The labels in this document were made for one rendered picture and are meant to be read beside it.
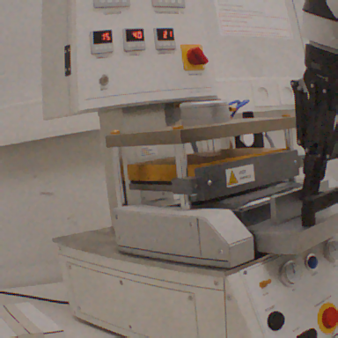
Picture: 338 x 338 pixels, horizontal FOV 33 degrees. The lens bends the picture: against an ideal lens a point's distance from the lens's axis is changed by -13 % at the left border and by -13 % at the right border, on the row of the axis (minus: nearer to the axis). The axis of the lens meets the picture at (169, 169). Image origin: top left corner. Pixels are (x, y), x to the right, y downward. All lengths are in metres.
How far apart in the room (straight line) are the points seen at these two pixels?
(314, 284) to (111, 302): 0.36
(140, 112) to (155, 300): 0.38
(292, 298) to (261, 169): 0.24
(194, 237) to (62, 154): 0.74
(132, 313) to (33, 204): 0.59
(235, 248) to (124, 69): 0.43
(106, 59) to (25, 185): 0.52
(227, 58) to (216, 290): 1.03
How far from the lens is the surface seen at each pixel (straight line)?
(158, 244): 0.92
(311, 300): 0.91
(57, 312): 1.28
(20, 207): 1.51
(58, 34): 1.11
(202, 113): 1.00
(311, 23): 0.82
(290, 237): 0.80
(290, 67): 1.91
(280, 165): 1.02
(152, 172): 0.99
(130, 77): 1.11
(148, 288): 0.95
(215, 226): 0.83
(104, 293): 1.07
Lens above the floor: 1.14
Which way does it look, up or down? 5 degrees down
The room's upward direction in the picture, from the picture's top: 6 degrees counter-clockwise
